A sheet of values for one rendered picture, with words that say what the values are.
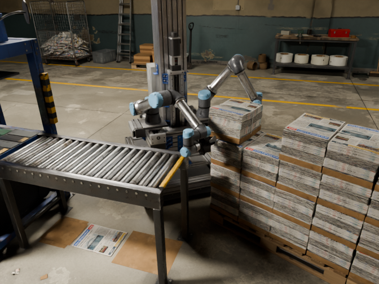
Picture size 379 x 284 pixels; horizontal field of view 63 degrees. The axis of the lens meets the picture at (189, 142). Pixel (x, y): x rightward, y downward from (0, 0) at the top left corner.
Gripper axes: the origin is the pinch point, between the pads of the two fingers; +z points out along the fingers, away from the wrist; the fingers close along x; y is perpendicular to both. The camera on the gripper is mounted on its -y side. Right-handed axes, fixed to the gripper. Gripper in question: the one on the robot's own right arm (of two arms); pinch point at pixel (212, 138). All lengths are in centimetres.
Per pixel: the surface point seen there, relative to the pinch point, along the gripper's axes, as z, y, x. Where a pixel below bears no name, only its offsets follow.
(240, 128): 3.8, 13.2, -22.0
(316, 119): 31, 22, -66
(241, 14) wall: 590, 46, 311
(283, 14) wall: 627, 47, 210
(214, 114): 3.4, 19.2, 0.5
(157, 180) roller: -63, -5, -1
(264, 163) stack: 3.3, -8.5, -43.2
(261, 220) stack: 3, -59, -47
